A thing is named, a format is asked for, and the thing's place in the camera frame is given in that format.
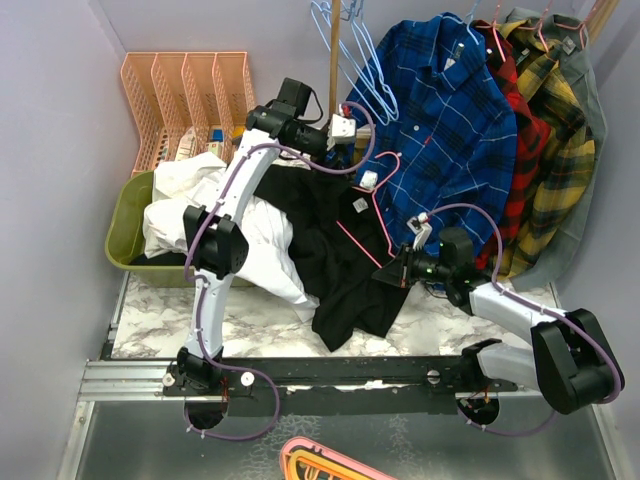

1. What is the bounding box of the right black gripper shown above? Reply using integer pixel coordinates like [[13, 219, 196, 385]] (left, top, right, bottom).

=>
[[373, 241, 453, 288]]

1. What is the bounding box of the pink wire hanger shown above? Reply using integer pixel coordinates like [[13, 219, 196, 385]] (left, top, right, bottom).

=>
[[349, 151, 402, 258]]

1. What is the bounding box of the black shirt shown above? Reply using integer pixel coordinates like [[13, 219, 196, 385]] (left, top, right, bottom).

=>
[[129, 167, 414, 352]]

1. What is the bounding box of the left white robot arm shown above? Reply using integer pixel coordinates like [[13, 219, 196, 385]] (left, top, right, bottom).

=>
[[176, 78, 357, 395]]

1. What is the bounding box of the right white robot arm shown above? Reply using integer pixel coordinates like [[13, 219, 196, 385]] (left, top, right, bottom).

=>
[[372, 228, 625, 415]]

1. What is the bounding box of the blue plaid shirt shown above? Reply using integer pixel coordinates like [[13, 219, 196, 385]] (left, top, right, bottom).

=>
[[347, 12, 517, 255]]

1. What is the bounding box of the white shirt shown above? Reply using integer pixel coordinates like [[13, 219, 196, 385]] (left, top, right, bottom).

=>
[[142, 153, 319, 322]]

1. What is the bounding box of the red plaid shirt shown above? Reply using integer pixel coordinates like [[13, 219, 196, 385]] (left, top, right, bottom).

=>
[[472, 20, 550, 276]]

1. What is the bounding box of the yellow plaid shirt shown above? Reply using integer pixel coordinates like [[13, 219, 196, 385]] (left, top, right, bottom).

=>
[[498, 19, 595, 281]]

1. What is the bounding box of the grey shirt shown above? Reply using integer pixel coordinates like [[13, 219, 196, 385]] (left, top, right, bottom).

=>
[[511, 14, 607, 291]]

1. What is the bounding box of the yellow black item in organizer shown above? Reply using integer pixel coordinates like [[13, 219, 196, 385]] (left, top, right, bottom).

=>
[[232, 126, 245, 145]]

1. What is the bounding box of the wooden clothes rack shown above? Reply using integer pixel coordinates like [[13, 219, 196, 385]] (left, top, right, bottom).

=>
[[327, 0, 374, 146]]

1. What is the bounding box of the pink perforated file organizer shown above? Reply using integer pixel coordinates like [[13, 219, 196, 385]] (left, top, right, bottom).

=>
[[120, 51, 256, 175]]

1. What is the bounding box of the pink orange object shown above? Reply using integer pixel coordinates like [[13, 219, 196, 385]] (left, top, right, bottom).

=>
[[279, 436, 393, 480]]

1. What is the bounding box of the green plastic basket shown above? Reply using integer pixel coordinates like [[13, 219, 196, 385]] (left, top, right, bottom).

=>
[[104, 170, 251, 289]]

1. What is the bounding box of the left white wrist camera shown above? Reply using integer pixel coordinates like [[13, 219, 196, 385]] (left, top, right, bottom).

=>
[[327, 114, 357, 149]]

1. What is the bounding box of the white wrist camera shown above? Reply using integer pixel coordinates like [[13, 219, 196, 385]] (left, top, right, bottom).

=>
[[327, 114, 357, 149], [406, 212, 432, 251]]

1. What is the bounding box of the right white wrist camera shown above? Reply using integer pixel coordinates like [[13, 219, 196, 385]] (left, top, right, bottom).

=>
[[406, 212, 432, 251]]

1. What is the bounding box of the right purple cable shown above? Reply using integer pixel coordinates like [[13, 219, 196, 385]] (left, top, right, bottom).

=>
[[414, 202, 626, 437]]

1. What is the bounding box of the purple cable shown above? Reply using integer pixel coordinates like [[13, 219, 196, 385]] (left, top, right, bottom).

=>
[[182, 102, 376, 442], [414, 202, 626, 437]]

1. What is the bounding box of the blue wire hanger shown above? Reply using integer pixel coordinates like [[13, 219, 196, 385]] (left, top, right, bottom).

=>
[[337, 1, 399, 125], [438, 0, 487, 61]]

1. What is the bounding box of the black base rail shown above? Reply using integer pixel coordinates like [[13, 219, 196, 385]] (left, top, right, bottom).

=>
[[163, 356, 517, 417]]

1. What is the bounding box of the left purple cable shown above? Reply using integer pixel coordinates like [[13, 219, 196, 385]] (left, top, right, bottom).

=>
[[182, 102, 376, 442]]

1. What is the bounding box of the aluminium frame rail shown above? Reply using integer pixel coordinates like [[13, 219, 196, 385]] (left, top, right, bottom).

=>
[[59, 359, 634, 479]]

